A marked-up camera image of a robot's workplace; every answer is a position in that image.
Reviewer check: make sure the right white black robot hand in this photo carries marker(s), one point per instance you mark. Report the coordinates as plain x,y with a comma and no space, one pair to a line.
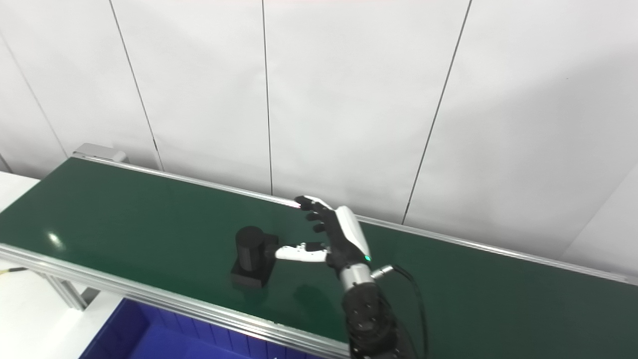
344,239

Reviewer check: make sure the black cylinder block part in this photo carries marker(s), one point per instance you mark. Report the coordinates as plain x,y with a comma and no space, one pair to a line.
251,259

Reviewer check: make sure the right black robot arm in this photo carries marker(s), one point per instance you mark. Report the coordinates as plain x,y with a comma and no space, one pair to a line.
369,314

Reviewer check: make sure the aluminium conveyor leg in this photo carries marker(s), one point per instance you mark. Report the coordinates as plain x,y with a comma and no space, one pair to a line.
67,291

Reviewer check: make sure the blue plastic bin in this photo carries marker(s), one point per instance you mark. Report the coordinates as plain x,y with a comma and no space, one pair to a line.
149,339

